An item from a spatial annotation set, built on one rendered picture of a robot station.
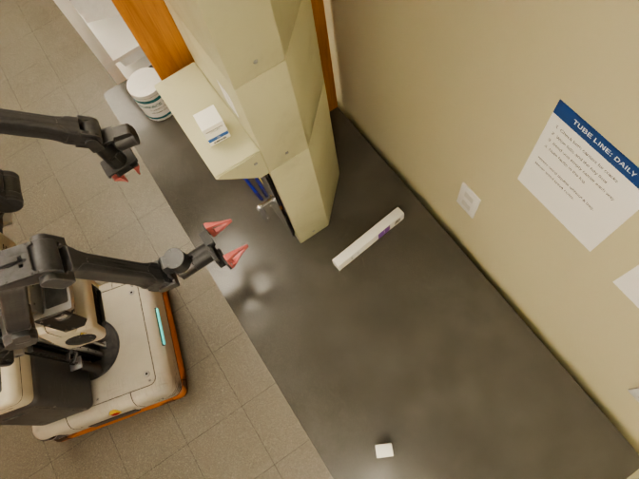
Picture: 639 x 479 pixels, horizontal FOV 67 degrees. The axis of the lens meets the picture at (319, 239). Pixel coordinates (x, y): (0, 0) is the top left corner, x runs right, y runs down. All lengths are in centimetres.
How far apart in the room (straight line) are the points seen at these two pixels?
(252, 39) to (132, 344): 179
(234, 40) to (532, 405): 119
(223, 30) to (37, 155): 280
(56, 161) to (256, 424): 203
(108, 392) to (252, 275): 108
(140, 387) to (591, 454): 174
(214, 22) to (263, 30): 10
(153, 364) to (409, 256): 132
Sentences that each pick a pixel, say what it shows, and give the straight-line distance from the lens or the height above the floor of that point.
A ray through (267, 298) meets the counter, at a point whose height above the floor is 94.
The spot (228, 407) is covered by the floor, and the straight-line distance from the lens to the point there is 251.
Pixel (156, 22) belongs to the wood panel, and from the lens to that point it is 126.
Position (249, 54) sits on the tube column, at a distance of 89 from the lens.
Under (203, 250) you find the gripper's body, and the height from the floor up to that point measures 118.
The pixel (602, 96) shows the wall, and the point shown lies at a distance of 86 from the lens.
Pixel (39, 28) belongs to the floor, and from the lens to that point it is 427.
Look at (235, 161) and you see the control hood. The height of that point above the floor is 151.
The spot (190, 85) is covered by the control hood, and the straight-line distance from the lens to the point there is 124.
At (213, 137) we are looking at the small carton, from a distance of 110.
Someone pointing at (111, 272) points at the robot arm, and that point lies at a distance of 126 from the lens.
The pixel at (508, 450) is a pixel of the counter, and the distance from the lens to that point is 150.
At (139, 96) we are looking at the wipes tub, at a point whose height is 109.
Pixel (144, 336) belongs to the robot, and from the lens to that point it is 241.
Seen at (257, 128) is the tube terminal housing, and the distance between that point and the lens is 103.
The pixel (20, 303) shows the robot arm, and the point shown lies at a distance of 130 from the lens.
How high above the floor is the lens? 240
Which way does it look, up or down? 67 degrees down
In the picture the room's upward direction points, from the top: 18 degrees counter-clockwise
